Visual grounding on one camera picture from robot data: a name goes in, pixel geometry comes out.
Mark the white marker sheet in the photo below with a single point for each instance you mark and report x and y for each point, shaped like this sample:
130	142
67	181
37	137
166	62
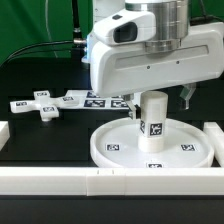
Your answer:
87	99

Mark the white round table top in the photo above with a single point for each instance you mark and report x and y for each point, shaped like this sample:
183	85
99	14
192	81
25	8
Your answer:
115	144

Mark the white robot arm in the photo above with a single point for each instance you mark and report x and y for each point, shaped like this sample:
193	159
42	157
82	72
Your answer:
160	25

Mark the white front fence bar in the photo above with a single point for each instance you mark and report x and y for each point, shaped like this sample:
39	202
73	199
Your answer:
111	181

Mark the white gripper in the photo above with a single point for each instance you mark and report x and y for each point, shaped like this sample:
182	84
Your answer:
128	69

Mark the black upright cable connector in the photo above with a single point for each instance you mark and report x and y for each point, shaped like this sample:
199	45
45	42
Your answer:
77	34

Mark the white left fence block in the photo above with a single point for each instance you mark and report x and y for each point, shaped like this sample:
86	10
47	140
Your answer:
4	133

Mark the white cross-shaped table base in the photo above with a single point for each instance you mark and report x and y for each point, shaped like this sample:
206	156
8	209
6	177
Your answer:
45	104

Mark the white fence block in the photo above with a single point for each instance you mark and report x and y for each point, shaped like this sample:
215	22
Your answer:
4	133
216	136

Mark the white right fence block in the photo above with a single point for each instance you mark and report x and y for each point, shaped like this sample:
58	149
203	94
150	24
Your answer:
216	136

